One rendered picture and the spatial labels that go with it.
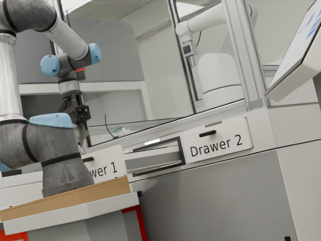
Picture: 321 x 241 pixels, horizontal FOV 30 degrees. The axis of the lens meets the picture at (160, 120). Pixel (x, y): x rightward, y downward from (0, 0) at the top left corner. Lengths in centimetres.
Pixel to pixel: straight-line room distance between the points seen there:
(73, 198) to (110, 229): 18
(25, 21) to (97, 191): 59
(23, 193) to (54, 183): 126
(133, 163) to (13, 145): 53
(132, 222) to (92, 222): 79
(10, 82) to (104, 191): 44
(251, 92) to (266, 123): 12
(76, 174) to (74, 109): 63
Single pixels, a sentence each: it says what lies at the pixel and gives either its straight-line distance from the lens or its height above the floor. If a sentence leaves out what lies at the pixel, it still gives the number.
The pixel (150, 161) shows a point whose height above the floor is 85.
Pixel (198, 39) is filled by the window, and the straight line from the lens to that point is 227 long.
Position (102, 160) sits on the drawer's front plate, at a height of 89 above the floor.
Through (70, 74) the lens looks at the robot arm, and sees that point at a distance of 234.
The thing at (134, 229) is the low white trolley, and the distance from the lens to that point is 242.
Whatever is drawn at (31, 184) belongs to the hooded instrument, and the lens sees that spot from 299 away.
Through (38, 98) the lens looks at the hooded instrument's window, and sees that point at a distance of 314.
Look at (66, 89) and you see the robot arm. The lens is 232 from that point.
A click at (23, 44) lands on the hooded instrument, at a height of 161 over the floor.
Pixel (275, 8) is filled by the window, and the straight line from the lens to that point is 239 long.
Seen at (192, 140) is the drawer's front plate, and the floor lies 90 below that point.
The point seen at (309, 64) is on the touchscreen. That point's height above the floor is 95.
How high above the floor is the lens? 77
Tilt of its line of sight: 6 degrees up
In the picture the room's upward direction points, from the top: 13 degrees counter-clockwise
